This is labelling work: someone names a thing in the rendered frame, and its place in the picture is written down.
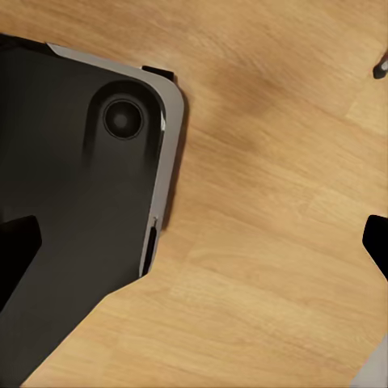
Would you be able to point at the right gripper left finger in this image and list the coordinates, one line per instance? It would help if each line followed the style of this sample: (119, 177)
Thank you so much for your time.
(20, 240)

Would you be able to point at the desk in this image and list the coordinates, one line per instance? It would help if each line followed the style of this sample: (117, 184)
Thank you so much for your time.
(374, 373)

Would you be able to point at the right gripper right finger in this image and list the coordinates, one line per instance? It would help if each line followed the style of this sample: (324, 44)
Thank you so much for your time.
(375, 240)

